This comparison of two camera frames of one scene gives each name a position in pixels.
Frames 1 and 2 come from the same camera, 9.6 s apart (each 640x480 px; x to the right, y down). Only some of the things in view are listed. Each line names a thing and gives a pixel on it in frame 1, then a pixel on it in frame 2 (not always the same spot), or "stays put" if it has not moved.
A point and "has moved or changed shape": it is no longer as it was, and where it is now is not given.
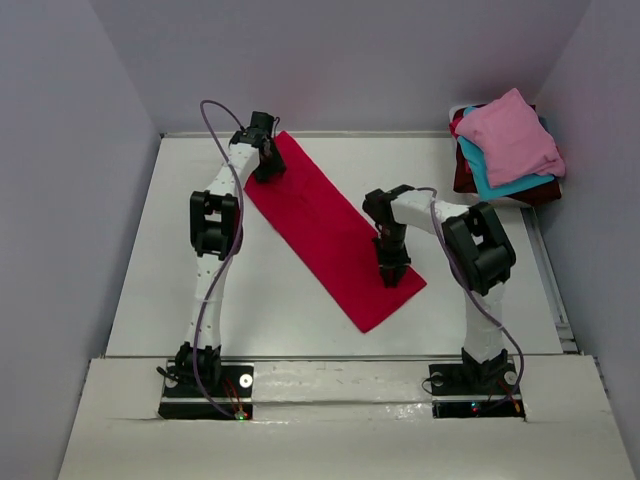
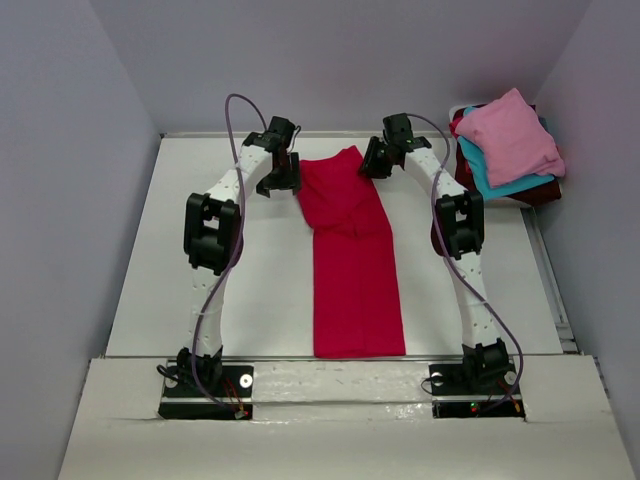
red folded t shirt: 453,125 stays put
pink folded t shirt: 516,142 stays put
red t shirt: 335,239 has moved or changed shape
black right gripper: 392,261 → 370,164
